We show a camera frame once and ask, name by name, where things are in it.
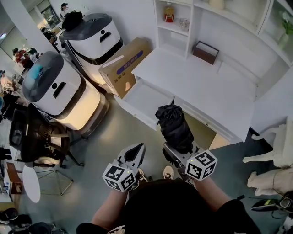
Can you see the wooden crate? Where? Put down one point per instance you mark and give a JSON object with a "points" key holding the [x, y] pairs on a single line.
{"points": [[14, 180]]}

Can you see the brown cardboard box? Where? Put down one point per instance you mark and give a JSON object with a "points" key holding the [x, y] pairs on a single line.
{"points": [[123, 68]]}

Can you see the white delivery robot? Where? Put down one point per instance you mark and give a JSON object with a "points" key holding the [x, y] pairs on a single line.
{"points": [[68, 98], [96, 45]]}

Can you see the person's shoe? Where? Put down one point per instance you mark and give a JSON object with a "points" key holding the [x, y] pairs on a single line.
{"points": [[143, 175], [168, 172]]}

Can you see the dark brown open box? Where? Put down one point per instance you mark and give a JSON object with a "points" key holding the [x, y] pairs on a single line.
{"points": [[204, 54]]}

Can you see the clear glass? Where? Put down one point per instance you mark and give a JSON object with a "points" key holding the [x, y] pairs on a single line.
{"points": [[184, 24]]}

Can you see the white animal figure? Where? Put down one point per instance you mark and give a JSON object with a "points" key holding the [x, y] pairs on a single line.
{"points": [[281, 148]]}

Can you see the person's left shoe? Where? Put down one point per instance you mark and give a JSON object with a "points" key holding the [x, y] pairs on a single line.
{"points": [[143, 175]]}

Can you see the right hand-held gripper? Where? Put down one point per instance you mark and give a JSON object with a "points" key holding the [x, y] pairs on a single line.
{"points": [[200, 165]]}

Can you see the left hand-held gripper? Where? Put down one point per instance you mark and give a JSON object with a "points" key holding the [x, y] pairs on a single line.
{"points": [[119, 177]]}

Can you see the black umbrella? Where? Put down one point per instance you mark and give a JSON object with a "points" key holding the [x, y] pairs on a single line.
{"points": [[175, 128]]}

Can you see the person's black clothing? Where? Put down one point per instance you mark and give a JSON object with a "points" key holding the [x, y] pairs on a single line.
{"points": [[164, 205]]}

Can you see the black and green shoe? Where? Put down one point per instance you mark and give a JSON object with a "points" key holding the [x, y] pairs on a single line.
{"points": [[265, 204]]}

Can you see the person's left forearm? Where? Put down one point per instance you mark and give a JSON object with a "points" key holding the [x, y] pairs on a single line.
{"points": [[110, 208]]}

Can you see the person's right shoe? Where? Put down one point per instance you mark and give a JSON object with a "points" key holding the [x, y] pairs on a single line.
{"points": [[168, 172]]}

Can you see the white desk with shelves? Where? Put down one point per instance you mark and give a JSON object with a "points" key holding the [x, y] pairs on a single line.
{"points": [[206, 84]]}

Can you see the black bag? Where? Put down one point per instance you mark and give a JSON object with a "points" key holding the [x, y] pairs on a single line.
{"points": [[72, 20]]}

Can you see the white drawer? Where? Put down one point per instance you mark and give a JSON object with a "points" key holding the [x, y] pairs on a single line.
{"points": [[144, 102]]}

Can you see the black office chair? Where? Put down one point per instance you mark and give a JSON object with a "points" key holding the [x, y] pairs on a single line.
{"points": [[36, 134]]}

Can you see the person's right forearm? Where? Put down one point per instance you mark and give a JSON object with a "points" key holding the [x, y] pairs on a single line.
{"points": [[210, 194]]}

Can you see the vase with green plant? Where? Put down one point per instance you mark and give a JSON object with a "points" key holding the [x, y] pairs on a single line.
{"points": [[286, 29]]}

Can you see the white round table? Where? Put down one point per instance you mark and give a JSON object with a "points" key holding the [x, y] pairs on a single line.
{"points": [[30, 184]]}

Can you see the black headset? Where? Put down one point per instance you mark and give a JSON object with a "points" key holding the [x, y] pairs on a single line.
{"points": [[286, 203]]}

